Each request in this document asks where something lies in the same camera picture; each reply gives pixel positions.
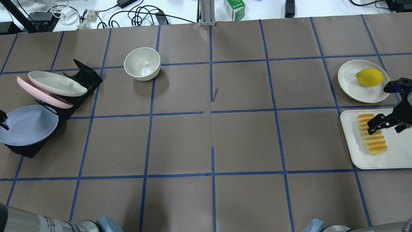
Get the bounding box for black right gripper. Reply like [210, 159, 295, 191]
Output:
[367, 78, 412, 135]

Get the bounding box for striped orange bread loaf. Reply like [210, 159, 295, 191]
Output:
[357, 114, 388, 155]

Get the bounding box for blue plate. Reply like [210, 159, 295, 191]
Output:
[0, 105, 59, 146]

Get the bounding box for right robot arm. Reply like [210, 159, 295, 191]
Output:
[340, 78, 411, 170]

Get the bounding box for cream plate with lemon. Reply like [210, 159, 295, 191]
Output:
[338, 59, 389, 103]

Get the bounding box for pink plate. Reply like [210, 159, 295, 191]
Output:
[16, 75, 73, 109]

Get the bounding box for cream plate in rack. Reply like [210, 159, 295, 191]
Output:
[28, 71, 88, 97]

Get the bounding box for white rectangular tray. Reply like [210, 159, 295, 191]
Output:
[340, 109, 412, 170]

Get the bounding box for yellow lemon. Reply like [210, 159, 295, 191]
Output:
[356, 68, 384, 87]

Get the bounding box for black dish rack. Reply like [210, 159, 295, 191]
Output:
[6, 59, 103, 158]

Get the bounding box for white bowl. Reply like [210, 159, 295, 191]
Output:
[124, 47, 161, 81]

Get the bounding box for black power adapter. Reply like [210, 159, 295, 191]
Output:
[117, 0, 138, 9]

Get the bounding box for green white carton box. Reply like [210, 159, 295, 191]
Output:
[223, 0, 246, 22]

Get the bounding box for tangled black cables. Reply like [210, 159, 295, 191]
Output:
[95, 5, 197, 29]

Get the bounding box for aluminium frame post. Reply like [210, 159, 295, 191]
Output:
[197, 0, 216, 26]

